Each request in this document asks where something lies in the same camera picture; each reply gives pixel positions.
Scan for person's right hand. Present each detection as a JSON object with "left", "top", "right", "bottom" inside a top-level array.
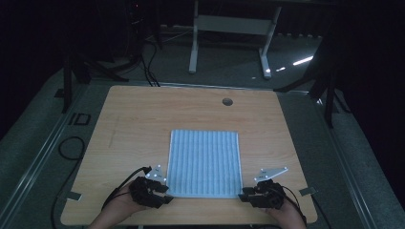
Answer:
[{"left": 265, "top": 198, "right": 307, "bottom": 227}]

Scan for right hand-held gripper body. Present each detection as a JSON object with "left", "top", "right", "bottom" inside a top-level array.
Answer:
[{"left": 249, "top": 166, "right": 289, "bottom": 210}]

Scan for blue striped towel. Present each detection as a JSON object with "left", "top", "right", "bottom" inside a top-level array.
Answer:
[{"left": 165, "top": 128, "right": 244, "bottom": 200}]

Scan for person's left hand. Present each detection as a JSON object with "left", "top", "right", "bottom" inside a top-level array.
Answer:
[{"left": 108, "top": 183, "right": 151, "bottom": 220}]

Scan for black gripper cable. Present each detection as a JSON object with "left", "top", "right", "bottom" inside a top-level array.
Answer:
[
  {"left": 279, "top": 185, "right": 309, "bottom": 225},
  {"left": 100, "top": 165, "right": 153, "bottom": 212}
]

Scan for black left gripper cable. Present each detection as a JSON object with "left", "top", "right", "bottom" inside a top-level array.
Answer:
[{"left": 100, "top": 165, "right": 153, "bottom": 212}]

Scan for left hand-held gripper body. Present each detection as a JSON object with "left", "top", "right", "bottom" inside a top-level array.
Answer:
[{"left": 128, "top": 164, "right": 168, "bottom": 210}]

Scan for white metal desk frame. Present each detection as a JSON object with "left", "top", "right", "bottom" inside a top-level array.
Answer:
[{"left": 188, "top": 0, "right": 283, "bottom": 80}]

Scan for black metal stand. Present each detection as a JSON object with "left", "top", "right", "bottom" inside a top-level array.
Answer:
[
  {"left": 53, "top": 41, "right": 130, "bottom": 115},
  {"left": 273, "top": 37, "right": 352, "bottom": 130}
]

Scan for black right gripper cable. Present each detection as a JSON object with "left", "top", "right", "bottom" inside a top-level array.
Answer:
[{"left": 279, "top": 185, "right": 309, "bottom": 225}]

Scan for black floor cables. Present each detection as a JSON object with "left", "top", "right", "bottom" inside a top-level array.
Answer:
[{"left": 139, "top": 41, "right": 161, "bottom": 88}]

